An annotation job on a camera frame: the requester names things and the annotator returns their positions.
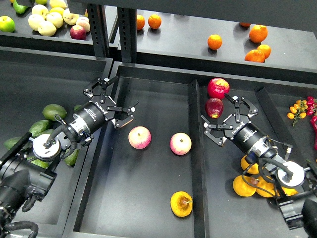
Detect red chili peppers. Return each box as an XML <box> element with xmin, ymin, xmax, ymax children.
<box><xmin>307</xmin><ymin>96</ymin><xmax>317</xmax><ymax>150</ymax></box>

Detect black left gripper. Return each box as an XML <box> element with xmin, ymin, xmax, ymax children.
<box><xmin>73</xmin><ymin>76</ymin><xmax>139</xmax><ymax>133</ymax></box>

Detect orange on shelf centre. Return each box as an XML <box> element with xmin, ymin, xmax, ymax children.
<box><xmin>207</xmin><ymin>34</ymin><xmax>222</xmax><ymax>50</ymax></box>

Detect orange tangerine front shelf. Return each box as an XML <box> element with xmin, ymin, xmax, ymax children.
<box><xmin>244</xmin><ymin>49</ymin><xmax>265</xmax><ymax>62</ymax></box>

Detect yellow pear lower bin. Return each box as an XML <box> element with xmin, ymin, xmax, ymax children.
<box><xmin>233</xmin><ymin>175</ymin><xmax>256</xmax><ymax>197</ymax></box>

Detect pale yellow pear on shelf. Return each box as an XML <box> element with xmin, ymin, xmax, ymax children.
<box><xmin>38</xmin><ymin>21</ymin><xmax>57</xmax><ymax>36</ymax></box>

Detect green avocado top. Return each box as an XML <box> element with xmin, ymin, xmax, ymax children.
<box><xmin>42</xmin><ymin>104</ymin><xmax>67</xmax><ymax>121</ymax></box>

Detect green apple on shelf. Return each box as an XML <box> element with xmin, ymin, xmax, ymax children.
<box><xmin>0</xmin><ymin>15</ymin><xmax>15</xmax><ymax>33</ymax></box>

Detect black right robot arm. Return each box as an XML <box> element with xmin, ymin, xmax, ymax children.
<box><xmin>204</xmin><ymin>93</ymin><xmax>317</xmax><ymax>238</ymax></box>

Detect pink apple right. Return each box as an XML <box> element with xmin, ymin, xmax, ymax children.
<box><xmin>170</xmin><ymin>132</ymin><xmax>192</xmax><ymax>155</ymax></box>

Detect pink apple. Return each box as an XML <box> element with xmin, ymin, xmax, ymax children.
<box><xmin>128</xmin><ymin>126</ymin><xmax>152</xmax><ymax>149</ymax></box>
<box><xmin>170</xmin><ymin>132</ymin><xmax>192</xmax><ymax>155</ymax></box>

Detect small dark green avocado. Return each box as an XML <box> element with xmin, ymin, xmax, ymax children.
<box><xmin>73</xmin><ymin>105</ymin><xmax>81</xmax><ymax>112</ymax></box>

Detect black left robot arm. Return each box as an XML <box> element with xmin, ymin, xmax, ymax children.
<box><xmin>0</xmin><ymin>76</ymin><xmax>135</xmax><ymax>238</ymax></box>

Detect black tray divider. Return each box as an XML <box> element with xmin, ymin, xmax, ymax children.
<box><xmin>188</xmin><ymin>80</ymin><xmax>210</xmax><ymax>238</ymax></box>

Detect orange cherry tomato bunch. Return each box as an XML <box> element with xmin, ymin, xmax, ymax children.
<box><xmin>287</xmin><ymin>100</ymin><xmax>308</xmax><ymax>127</ymax></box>

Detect red apple upper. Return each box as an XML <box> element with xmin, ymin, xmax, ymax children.
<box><xmin>207</xmin><ymin>78</ymin><xmax>230</xmax><ymax>100</ymax></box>

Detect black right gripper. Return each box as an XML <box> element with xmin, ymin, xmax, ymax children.
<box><xmin>201</xmin><ymin>93</ymin><xmax>270</xmax><ymax>156</ymax></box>

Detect black shelf post right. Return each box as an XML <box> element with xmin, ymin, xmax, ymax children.
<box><xmin>117</xmin><ymin>7</ymin><xmax>137</xmax><ymax>63</ymax></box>

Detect orange behind post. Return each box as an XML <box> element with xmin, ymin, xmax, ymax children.
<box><xmin>136</xmin><ymin>14</ymin><xmax>145</xmax><ymax>30</ymax></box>

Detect black shelf post left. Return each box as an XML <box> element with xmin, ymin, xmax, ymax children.
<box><xmin>87</xmin><ymin>3</ymin><xmax>109</xmax><ymax>58</ymax></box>

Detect pink apple left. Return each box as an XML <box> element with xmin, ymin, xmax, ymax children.
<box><xmin>128</xmin><ymin>126</ymin><xmax>152</xmax><ymax>149</ymax></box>

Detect yellow pear in bin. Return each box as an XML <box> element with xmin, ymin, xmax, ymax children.
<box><xmin>240</xmin><ymin>155</ymin><xmax>259</xmax><ymax>175</ymax></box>

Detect orange beside post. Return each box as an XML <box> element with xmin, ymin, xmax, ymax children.
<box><xmin>148</xmin><ymin>14</ymin><xmax>162</xmax><ymax>29</ymax></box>

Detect black shelf post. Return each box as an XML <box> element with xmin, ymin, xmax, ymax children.
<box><xmin>87</xmin><ymin>3</ymin><xmax>109</xmax><ymax>58</ymax></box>
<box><xmin>117</xmin><ymin>7</ymin><xmax>137</xmax><ymax>63</ymax></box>

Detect dark red apple lower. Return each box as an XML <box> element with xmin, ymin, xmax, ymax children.
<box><xmin>205</xmin><ymin>98</ymin><xmax>224</xmax><ymax>119</ymax></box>

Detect red apple on shelf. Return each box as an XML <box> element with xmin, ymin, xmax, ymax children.
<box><xmin>70</xmin><ymin>25</ymin><xmax>87</xmax><ymax>40</ymax></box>

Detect dark green avocado far left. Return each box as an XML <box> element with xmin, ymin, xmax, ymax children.
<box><xmin>3</xmin><ymin>137</ymin><xmax>21</xmax><ymax>150</ymax></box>

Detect large orange on shelf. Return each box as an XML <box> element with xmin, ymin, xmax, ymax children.
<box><xmin>249</xmin><ymin>25</ymin><xmax>268</xmax><ymax>43</ymax></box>

